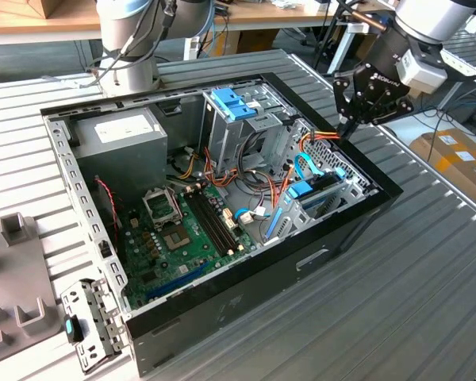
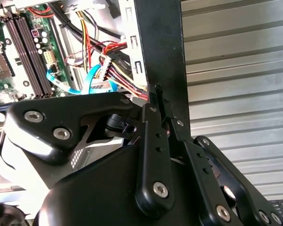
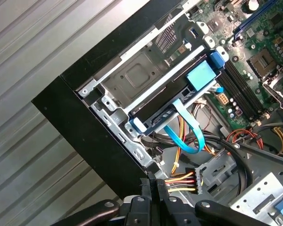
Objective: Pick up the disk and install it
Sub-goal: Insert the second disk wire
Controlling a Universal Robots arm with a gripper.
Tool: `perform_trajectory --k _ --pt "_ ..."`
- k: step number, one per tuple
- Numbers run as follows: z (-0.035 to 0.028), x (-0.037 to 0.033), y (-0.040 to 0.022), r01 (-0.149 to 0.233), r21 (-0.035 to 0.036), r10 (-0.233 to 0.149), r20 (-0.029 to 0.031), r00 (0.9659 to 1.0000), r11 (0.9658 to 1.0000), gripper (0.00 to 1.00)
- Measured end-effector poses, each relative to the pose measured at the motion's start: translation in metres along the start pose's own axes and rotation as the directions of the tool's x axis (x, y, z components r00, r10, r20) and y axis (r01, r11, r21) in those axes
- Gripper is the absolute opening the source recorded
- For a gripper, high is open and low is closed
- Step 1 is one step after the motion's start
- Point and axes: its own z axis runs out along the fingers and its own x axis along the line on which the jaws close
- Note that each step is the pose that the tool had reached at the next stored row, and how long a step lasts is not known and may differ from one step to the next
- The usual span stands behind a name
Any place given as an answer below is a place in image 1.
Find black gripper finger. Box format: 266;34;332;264
345;98;416;138
332;70;356;138

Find orange red power wire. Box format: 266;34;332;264
268;129;344;211

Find long blue data wire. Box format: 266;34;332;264
292;152;346;179

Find hard disk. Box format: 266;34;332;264
263;173;341;242

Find metal disk bay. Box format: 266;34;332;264
261;168;380;245

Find black tripod pole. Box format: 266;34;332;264
313;11;344;79

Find cardboard box white labels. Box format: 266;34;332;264
408;129;476;208

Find plain brown cardboard box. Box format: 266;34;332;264
221;28;279;56

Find blue plastic drive latch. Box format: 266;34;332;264
211;87;259;122

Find metal drive cage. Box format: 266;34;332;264
200;87;295;178

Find black RAM slot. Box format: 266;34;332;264
185;190;228;257
194;188;239;253

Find CPU socket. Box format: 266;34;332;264
160;225;194;253

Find black open PC case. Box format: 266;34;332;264
39;71;405;378

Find metal socket cover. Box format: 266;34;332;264
141;187;183;229

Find grey power supply unit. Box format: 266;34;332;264
69;106;170;199

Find green motherboard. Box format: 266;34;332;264
121;183;259;311

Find blue expansion slot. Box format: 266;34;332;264
144;260;214;302

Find grey parts rack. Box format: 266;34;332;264
0;211;63;368

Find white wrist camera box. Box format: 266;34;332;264
395;50;448;95

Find slat table white frame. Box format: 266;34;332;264
363;29;476;116

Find black cable loop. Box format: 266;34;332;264
236;133;274;187

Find orange wire bundle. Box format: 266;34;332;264
203;145;241;190

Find short blue wire white plug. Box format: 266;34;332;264
234;206;271;226

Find yellow wire bundle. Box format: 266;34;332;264
176;146;198;180

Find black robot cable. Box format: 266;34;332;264
87;0;215;87

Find red black twisted wire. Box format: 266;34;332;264
94;176;123;243

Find metal rear slot bracket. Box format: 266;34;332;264
59;277;127;375

